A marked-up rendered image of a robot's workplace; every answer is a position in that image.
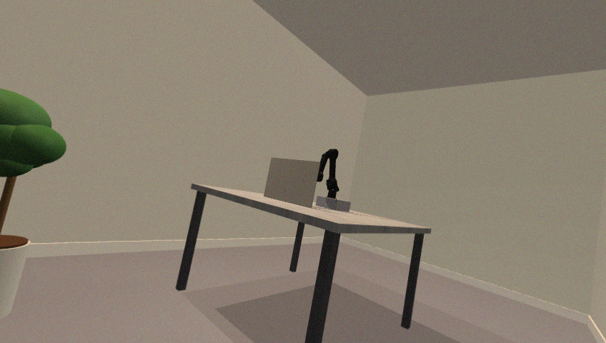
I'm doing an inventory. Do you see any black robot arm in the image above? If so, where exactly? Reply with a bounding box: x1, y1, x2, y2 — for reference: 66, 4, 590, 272
317, 149, 339, 199

